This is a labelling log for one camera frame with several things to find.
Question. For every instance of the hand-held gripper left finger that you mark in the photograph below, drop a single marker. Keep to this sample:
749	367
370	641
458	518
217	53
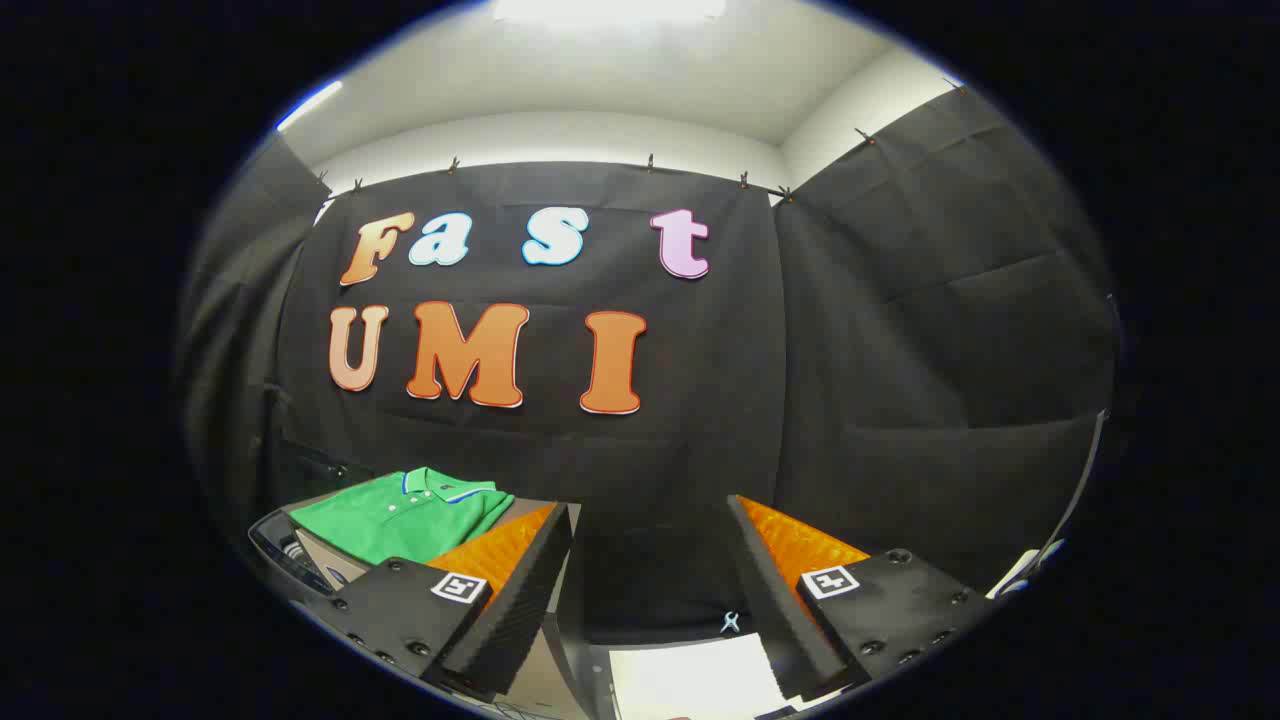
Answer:
520	600

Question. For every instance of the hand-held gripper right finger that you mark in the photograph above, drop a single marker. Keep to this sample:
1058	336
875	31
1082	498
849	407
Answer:
780	610

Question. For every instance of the green polo shirt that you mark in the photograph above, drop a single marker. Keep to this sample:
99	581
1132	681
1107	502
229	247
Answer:
400	515

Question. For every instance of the dark grey washing machine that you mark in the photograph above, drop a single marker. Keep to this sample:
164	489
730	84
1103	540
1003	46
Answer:
290	555

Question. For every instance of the small pale blue clip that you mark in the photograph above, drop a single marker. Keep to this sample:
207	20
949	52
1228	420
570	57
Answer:
730	622

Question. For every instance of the row of small backdrop clips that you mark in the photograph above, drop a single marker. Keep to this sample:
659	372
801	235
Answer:
453	165

